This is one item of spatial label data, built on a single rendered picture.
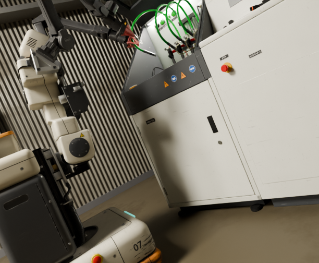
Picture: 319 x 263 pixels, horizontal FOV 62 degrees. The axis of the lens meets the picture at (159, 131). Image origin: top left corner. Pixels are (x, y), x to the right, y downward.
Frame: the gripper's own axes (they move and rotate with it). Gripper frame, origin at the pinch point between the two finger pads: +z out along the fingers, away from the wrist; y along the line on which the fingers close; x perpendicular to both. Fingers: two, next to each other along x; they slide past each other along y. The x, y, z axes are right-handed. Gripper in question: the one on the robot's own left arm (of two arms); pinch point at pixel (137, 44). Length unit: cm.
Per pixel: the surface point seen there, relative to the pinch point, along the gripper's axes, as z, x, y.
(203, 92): 49, 30, -27
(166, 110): 32, 40, -5
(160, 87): 24.8, 28.8, -10.3
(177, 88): 35.0, 28.6, -17.7
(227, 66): 55, 21, -45
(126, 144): -8, 44, 182
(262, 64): 69, 18, -52
